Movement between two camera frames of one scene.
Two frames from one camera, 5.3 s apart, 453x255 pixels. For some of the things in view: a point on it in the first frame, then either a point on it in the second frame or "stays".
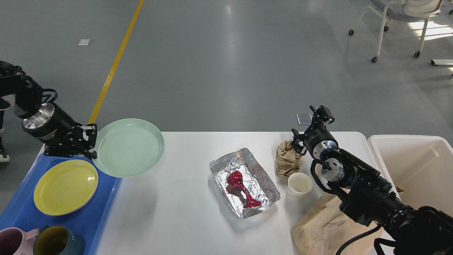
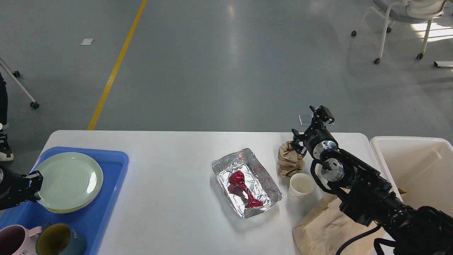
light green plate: (127, 147) -> (70, 180)
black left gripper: (47, 123) -> (14, 188)
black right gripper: (316, 134) stays
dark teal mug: (58, 240) stays
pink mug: (14, 241) stays
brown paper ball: (288, 158) stays
